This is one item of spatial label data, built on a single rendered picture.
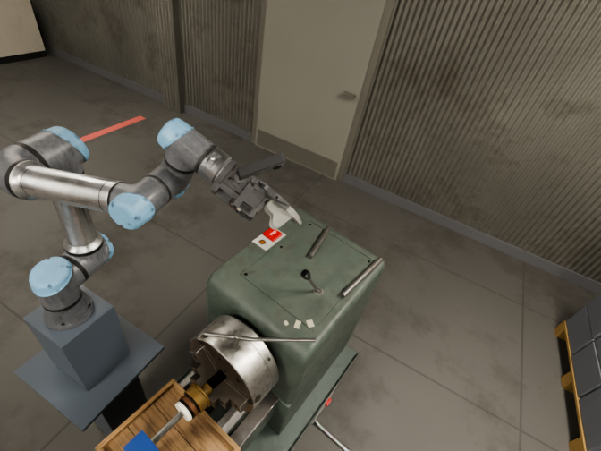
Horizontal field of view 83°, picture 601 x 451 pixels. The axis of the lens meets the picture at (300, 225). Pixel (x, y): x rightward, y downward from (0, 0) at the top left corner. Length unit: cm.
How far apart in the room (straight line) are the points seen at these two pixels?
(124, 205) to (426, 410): 236
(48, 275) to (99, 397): 60
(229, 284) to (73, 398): 78
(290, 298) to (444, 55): 278
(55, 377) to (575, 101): 380
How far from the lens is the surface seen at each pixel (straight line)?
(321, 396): 189
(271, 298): 124
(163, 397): 149
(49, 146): 110
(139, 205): 75
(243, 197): 75
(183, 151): 78
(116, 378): 171
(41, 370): 183
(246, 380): 116
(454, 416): 279
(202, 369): 122
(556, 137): 369
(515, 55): 350
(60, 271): 131
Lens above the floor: 226
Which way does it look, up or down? 41 degrees down
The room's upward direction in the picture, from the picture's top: 12 degrees clockwise
